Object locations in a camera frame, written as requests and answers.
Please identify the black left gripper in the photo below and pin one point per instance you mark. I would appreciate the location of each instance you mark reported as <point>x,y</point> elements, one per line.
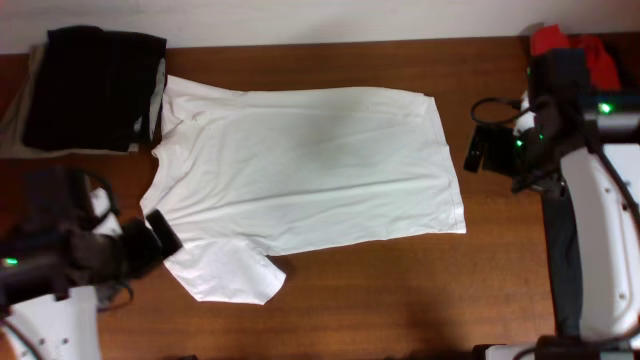
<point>146,245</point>

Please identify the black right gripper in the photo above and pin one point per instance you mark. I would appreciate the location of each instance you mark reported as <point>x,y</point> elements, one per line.
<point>494,135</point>

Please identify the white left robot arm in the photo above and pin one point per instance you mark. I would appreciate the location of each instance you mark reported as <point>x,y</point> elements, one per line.
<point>64,264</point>

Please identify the red t-shirt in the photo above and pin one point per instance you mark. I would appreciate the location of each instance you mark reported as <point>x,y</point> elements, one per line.
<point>602,67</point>

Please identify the white t-shirt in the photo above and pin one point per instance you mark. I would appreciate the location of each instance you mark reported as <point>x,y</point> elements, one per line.
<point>244,177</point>

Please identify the beige folded garment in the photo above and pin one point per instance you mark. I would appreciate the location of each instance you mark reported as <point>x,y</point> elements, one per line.
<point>15,117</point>

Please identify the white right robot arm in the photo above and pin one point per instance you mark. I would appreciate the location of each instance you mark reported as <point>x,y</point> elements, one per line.
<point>578,147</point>

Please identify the folded black garment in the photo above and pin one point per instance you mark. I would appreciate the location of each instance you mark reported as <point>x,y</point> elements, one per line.
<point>96,90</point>

